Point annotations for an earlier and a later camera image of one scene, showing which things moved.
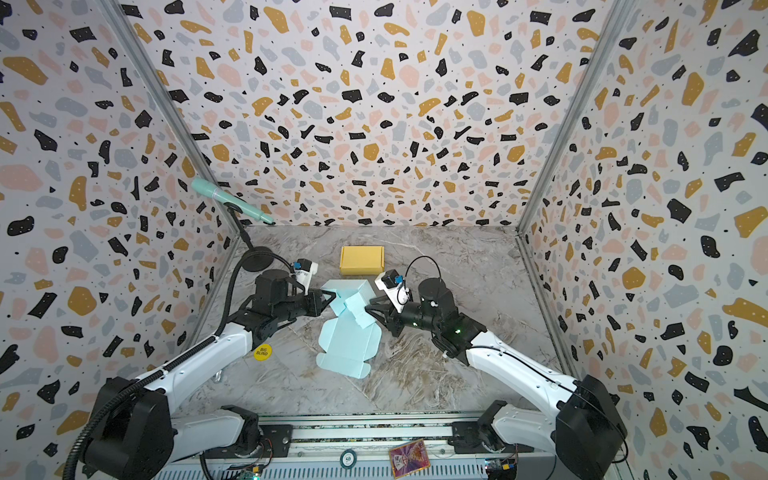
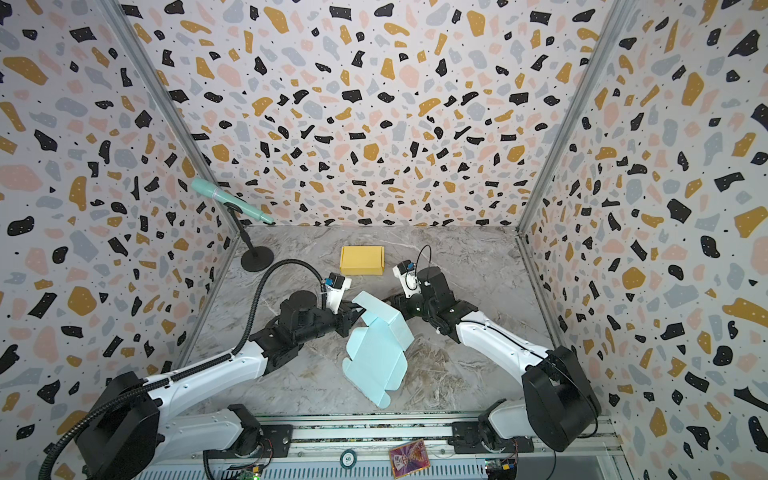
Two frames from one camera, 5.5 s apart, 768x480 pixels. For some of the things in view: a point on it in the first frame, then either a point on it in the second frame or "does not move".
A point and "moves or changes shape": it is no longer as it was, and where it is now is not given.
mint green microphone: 209,189 does not move
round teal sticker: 348,458 does not move
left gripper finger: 316,301 to 348,315
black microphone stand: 255,258 does not move
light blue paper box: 351,337 moves or changes shape
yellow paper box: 362,260 does not move
